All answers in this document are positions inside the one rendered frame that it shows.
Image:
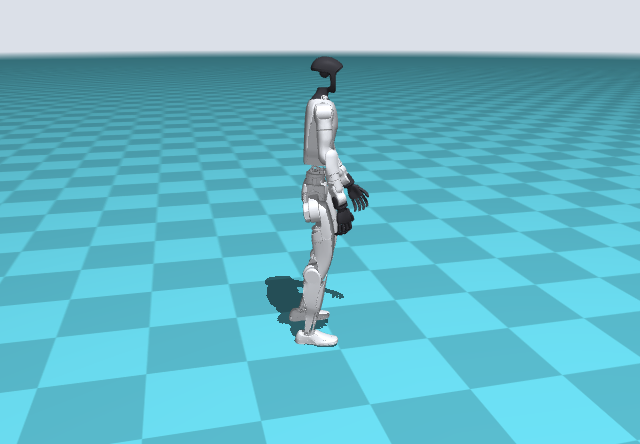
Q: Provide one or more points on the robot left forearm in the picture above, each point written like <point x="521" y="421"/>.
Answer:
<point x="342" y="172"/>

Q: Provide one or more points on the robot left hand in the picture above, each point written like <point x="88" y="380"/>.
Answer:
<point x="355" y="192"/>

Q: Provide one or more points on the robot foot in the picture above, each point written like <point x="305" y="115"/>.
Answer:
<point x="296" y="315"/>
<point x="319" y="338"/>

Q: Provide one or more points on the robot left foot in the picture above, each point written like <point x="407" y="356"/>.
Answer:
<point x="296" y="315"/>

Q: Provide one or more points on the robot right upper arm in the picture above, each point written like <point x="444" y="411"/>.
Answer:
<point x="323" y="116"/>

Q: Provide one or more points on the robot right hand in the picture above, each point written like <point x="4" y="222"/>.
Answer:
<point x="344" y="217"/>

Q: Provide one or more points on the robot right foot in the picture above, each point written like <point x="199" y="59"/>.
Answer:
<point x="319" y="338"/>

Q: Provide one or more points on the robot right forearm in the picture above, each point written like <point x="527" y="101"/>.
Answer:
<point x="331" y="172"/>

